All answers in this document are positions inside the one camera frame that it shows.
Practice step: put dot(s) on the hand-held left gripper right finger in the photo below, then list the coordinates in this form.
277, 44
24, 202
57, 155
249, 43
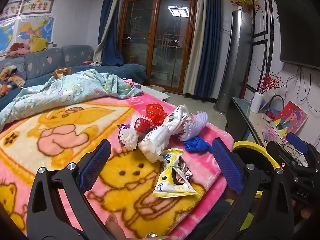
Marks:
227, 165

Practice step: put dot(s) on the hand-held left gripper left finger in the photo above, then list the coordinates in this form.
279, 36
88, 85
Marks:
96, 165

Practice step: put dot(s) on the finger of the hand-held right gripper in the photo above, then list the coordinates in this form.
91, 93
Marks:
287, 160
297, 141

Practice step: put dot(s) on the yellow round trash bin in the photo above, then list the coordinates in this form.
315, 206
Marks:
250, 152

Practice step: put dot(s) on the blue plastic glove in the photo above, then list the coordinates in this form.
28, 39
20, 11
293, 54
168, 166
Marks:
197, 145

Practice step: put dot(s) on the small white foam net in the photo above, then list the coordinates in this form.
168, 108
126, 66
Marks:
128, 140

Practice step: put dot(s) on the purple foil wrapper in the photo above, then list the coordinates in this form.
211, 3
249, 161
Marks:
122, 130

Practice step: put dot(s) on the small brown snack packet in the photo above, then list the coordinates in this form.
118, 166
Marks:
183, 171

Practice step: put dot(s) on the red printed tube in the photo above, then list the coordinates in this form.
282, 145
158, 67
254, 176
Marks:
141, 125

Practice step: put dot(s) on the yellow white snack packet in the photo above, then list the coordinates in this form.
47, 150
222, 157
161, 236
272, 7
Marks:
167, 185

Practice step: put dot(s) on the white plastic packaging bag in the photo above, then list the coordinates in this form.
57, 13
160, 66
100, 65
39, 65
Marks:
162, 135

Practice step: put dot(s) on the person's right hand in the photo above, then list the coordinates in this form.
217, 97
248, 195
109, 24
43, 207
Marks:
306, 211

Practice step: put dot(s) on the person's left hand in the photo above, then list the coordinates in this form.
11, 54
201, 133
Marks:
115, 227

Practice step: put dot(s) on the colourful figure painting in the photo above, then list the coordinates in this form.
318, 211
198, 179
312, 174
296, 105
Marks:
291, 120

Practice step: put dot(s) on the pink pencil box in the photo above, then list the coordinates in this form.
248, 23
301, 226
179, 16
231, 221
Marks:
270, 132

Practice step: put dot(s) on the dark glass tv cabinet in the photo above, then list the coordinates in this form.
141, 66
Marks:
240, 120

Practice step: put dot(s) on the pink bear printed blanket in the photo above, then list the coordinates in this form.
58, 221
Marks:
75, 120

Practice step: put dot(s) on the white vase red berries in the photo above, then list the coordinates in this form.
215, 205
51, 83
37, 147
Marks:
268, 100

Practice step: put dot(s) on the person's dark clothing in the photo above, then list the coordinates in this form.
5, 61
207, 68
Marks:
205, 220

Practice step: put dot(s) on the red berry branches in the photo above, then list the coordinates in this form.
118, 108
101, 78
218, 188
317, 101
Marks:
268, 82

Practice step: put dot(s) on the light blue printed quilt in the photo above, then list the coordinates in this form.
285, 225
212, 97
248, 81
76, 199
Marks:
75, 87

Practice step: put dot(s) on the white top coffee table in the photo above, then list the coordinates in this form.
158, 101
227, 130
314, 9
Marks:
160, 92

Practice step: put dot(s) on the golden gift bag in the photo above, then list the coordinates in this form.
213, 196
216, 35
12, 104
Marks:
62, 72

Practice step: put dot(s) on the silver tower air conditioner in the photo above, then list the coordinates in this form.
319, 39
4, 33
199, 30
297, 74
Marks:
236, 55

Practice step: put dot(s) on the blue heart patterned sofa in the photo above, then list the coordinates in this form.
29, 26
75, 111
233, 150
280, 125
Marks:
45, 62

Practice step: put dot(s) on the colourful patterned cloth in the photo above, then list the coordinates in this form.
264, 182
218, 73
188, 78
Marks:
10, 77

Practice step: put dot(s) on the blue curtain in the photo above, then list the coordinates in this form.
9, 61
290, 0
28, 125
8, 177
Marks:
210, 42
110, 30

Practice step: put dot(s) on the beige curtain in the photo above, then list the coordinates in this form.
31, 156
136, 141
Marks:
106, 40
197, 37

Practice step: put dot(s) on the yellow pillow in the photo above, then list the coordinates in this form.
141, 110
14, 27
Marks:
38, 44

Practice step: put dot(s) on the wooden glass sliding door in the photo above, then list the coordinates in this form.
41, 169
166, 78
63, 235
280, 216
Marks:
160, 42

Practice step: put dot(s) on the pile of red clothes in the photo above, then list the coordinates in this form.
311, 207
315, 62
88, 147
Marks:
18, 50

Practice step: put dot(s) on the country map poster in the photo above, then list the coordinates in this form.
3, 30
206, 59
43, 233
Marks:
35, 31

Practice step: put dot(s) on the world map poster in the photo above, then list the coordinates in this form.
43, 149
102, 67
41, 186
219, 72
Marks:
6, 37

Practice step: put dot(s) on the framed embroidery picture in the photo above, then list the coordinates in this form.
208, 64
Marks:
37, 6
11, 11

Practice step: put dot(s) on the black frame wall decoration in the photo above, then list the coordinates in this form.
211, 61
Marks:
262, 37

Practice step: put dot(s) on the wall mounted television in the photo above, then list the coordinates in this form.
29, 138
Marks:
300, 25

